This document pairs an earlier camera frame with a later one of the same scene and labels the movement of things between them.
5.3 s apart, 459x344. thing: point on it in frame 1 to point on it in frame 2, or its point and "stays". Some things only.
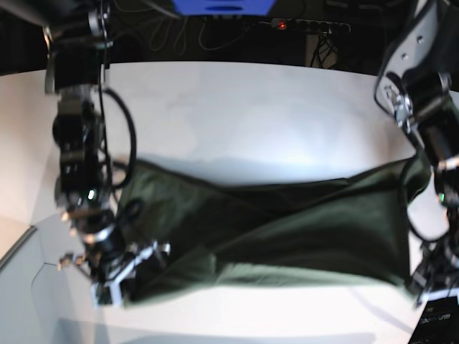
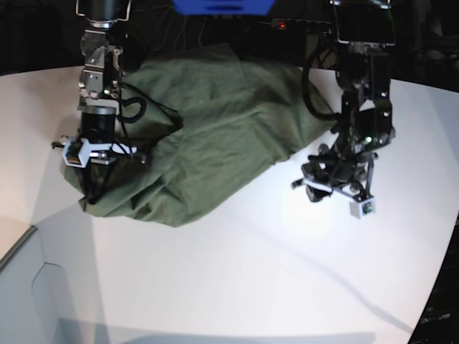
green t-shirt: [350, 228] to [201, 113]
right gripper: [438, 272] to [338, 167]
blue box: [224, 7] stays
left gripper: [107, 266] to [79, 152]
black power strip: [309, 26] stays
